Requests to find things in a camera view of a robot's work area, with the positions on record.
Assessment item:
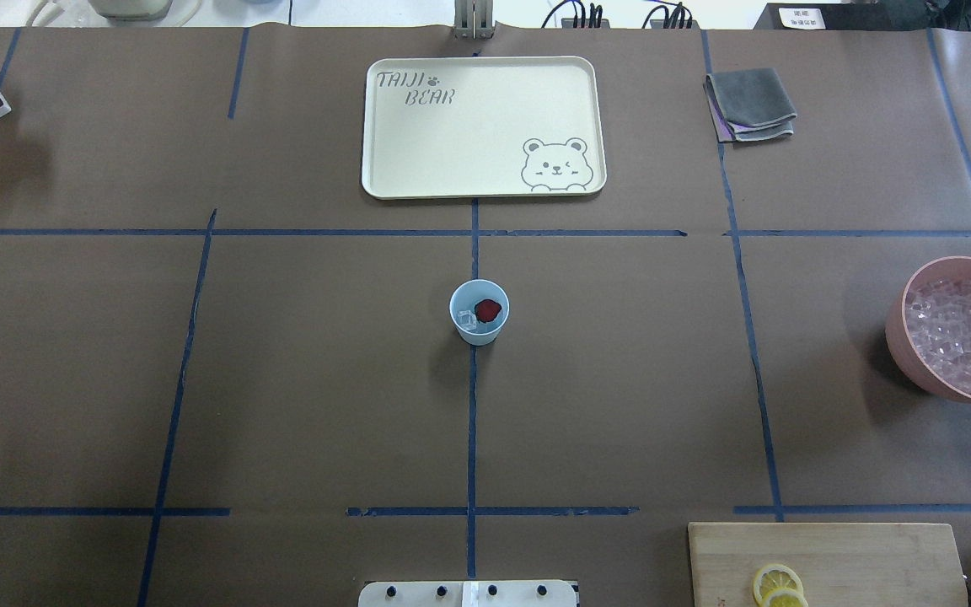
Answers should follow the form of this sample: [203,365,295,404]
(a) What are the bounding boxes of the red strawberry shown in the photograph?
[473,298,502,324]

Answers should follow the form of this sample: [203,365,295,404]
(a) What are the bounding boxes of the light blue plastic cup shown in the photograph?
[448,279,510,346]

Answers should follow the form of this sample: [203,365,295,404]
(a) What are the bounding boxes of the pink bowl of ice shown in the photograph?
[885,256,971,402]

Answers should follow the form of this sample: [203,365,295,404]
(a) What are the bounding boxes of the cream bear tray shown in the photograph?
[361,56,608,200]

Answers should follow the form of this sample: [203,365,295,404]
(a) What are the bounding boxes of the grey folded cloth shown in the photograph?
[704,67,797,143]

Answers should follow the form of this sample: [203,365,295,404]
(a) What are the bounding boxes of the lemon slices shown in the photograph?
[751,562,809,606]

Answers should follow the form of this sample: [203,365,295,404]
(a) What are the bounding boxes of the wooden cutting board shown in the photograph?
[687,522,968,606]

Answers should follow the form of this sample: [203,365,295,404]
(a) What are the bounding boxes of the aluminium frame post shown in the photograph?
[453,0,496,40]

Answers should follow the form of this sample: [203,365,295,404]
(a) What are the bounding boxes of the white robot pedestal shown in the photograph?
[357,579,581,606]

